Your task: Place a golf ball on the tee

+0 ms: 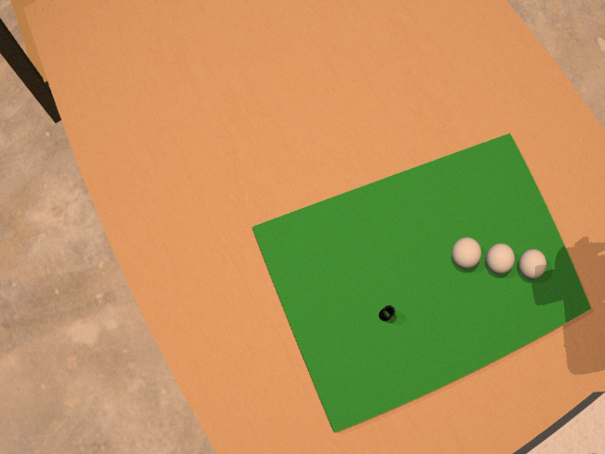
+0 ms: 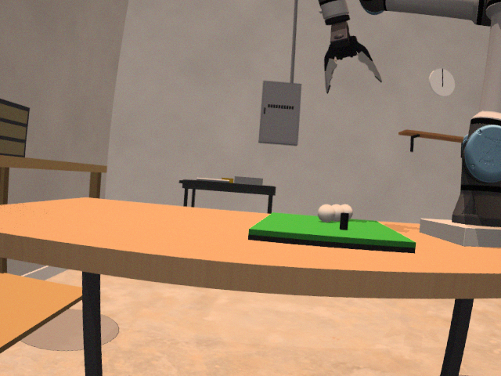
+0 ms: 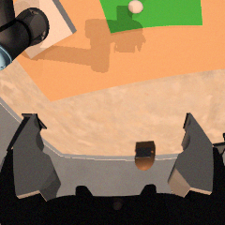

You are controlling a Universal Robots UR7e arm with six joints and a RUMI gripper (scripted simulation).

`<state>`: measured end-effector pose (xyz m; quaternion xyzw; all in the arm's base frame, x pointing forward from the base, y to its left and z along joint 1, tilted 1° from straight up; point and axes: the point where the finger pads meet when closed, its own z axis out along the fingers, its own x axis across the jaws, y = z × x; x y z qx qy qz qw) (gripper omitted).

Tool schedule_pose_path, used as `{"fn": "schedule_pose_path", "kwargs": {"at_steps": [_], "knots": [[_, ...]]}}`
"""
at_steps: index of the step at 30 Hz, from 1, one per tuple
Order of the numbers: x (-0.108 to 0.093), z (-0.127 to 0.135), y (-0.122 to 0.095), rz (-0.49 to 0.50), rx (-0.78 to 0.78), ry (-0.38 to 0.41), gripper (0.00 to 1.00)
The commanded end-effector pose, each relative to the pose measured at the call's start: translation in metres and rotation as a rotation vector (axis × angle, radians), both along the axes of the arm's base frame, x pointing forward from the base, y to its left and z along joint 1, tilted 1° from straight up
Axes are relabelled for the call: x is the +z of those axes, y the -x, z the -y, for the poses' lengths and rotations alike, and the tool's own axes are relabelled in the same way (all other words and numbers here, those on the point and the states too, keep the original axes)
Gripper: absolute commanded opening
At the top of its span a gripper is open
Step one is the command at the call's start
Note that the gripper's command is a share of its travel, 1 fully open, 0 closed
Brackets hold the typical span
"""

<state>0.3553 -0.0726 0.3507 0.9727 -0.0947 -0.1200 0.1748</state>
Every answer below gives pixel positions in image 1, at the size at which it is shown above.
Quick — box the green golf mat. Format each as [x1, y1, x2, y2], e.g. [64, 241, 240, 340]
[252, 133, 591, 432]

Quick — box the beige ball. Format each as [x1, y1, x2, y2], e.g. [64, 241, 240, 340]
[486, 243, 515, 274]
[518, 249, 546, 279]
[452, 237, 481, 269]

